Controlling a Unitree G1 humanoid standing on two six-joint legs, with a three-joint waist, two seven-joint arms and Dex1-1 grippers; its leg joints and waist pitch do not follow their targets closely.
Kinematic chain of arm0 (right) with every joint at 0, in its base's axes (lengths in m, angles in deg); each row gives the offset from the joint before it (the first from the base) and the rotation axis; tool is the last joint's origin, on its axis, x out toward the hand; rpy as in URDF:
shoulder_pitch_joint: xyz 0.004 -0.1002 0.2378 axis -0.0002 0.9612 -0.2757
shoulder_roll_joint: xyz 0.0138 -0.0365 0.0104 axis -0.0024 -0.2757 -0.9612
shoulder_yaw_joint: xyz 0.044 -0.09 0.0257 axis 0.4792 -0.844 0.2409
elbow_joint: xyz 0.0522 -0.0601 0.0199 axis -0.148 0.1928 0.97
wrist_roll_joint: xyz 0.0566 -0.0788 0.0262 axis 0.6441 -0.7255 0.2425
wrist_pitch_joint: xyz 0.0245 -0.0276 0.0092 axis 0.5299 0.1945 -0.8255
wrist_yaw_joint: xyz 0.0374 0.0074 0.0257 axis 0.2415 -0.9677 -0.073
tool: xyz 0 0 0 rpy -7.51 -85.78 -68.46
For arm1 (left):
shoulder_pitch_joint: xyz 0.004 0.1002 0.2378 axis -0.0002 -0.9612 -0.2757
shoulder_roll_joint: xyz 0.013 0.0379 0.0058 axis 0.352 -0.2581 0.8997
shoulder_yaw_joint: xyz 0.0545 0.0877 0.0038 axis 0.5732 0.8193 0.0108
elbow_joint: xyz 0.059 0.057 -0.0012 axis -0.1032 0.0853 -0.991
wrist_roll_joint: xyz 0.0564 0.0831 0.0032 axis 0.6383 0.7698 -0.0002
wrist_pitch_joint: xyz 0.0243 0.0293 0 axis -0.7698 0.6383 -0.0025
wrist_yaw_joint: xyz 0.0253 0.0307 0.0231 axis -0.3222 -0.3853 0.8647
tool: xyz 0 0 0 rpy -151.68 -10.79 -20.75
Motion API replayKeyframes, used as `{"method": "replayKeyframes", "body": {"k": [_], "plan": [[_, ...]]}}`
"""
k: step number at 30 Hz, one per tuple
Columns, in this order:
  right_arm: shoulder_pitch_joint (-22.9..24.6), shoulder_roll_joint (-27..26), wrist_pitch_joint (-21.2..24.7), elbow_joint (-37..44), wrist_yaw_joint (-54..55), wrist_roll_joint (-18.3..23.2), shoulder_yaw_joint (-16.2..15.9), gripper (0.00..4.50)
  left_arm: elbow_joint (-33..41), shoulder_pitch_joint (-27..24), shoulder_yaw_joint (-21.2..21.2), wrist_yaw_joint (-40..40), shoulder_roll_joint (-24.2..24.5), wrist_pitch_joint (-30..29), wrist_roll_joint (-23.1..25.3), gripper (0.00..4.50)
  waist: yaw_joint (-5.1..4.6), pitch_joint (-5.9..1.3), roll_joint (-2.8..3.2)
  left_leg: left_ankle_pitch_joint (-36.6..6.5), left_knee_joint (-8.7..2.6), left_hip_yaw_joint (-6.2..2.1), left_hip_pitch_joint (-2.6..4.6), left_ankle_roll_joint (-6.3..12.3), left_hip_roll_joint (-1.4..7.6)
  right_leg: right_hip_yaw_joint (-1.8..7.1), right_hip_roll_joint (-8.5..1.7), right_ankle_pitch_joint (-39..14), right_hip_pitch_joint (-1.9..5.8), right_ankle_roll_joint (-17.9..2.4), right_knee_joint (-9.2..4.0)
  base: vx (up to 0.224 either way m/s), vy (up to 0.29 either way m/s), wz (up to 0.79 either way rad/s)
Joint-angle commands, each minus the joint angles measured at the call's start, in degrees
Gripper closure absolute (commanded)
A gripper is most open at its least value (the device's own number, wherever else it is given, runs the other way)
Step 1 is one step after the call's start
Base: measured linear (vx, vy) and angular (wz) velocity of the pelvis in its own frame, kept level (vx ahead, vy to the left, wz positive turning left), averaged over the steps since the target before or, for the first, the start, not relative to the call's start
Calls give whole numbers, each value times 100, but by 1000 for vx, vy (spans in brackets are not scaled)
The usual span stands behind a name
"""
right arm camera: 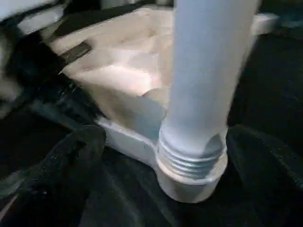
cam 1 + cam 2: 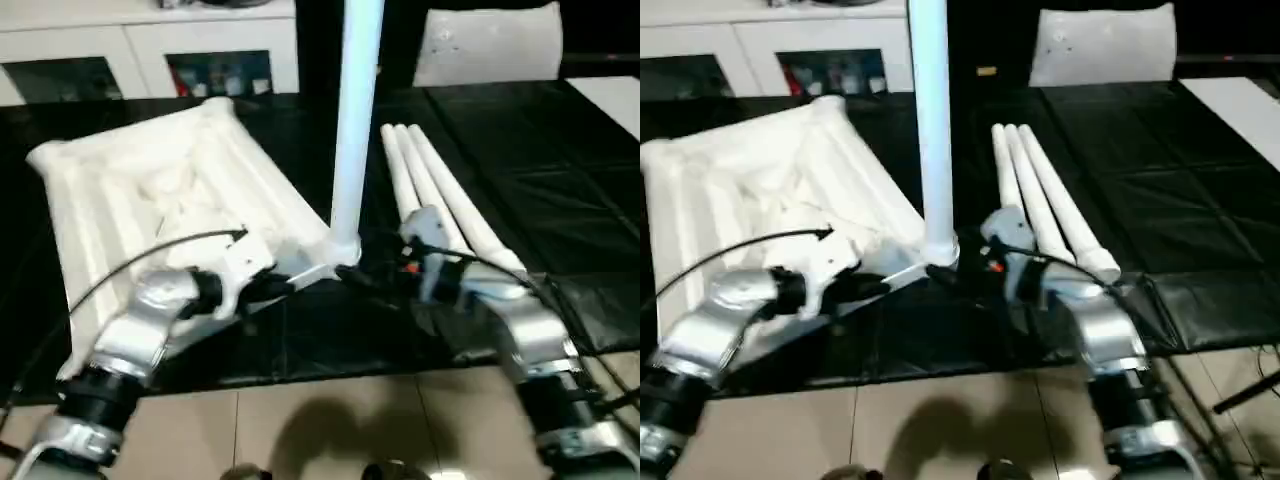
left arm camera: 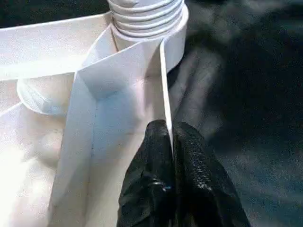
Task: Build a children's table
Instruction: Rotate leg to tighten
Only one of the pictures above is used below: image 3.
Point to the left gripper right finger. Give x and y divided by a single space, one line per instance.
201 184

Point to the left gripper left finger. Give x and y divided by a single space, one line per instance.
151 177

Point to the white plastic table top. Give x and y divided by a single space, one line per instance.
47 142

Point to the white table leg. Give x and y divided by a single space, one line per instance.
146 16

